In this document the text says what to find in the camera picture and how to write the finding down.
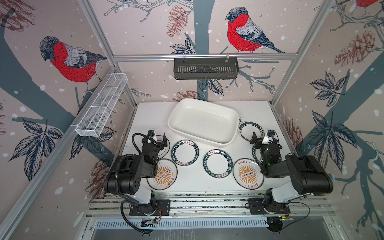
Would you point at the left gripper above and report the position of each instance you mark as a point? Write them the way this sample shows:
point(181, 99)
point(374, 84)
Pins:
point(157, 143)

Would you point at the green red ring plate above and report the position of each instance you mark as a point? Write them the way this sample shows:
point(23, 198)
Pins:
point(246, 130)

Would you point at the orange sunburst plate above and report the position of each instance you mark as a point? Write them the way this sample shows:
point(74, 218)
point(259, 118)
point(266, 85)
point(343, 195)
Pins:
point(248, 174)
point(165, 177)

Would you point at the green rim plate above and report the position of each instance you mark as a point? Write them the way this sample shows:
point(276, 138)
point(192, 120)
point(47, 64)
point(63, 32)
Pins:
point(218, 164)
point(185, 153)
point(257, 156)

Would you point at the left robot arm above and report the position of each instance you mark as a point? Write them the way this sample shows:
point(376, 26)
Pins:
point(124, 178)

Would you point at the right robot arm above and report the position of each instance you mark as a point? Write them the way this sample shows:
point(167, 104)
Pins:
point(306, 175)

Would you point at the white plastic bin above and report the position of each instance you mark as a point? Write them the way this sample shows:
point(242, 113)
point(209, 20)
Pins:
point(204, 122)

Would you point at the white black line plate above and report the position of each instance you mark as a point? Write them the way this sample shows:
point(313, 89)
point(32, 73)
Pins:
point(164, 152)

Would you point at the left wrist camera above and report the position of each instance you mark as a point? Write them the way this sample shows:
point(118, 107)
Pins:
point(154, 137)

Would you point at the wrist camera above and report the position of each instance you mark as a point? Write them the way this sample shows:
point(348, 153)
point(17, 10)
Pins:
point(154, 137)
point(266, 140)

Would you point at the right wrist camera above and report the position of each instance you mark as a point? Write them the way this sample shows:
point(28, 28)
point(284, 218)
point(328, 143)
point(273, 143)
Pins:
point(266, 140)

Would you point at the white mesh wall shelf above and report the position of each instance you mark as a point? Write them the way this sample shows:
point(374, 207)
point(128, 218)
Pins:
point(98, 113)

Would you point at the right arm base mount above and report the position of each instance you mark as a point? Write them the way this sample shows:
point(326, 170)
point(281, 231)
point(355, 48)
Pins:
point(259, 207)

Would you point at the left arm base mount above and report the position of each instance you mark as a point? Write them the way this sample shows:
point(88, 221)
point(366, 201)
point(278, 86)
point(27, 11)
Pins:
point(157, 208)

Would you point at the black hanging wire basket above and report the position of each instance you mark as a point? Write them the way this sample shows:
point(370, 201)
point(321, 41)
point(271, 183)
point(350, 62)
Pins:
point(206, 69)

